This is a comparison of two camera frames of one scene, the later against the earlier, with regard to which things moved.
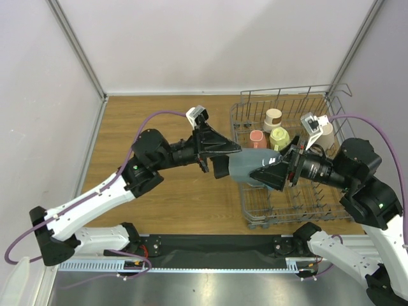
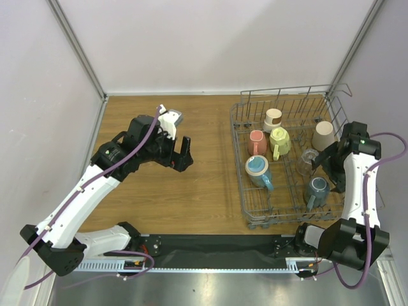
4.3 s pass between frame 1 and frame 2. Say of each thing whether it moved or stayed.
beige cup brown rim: stayed
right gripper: moved
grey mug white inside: moved
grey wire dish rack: stayed
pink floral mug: stayed
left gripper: moved
